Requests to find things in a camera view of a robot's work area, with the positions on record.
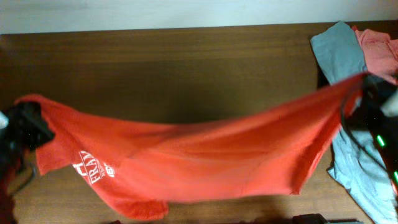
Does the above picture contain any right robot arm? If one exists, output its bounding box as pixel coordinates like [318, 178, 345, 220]
[340, 73, 397, 191]

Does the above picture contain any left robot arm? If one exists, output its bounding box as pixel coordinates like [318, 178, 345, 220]
[1, 101, 55, 223]

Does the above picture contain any pink coral t-shirt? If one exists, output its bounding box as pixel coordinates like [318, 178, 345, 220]
[354, 29, 397, 85]

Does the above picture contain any grey t-shirt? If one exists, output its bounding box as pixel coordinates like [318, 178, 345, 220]
[310, 21, 397, 223]

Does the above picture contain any right black cable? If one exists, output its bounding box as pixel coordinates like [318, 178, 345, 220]
[338, 102, 389, 170]

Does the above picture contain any orange soccer t-shirt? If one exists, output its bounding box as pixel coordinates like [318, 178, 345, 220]
[21, 74, 363, 220]

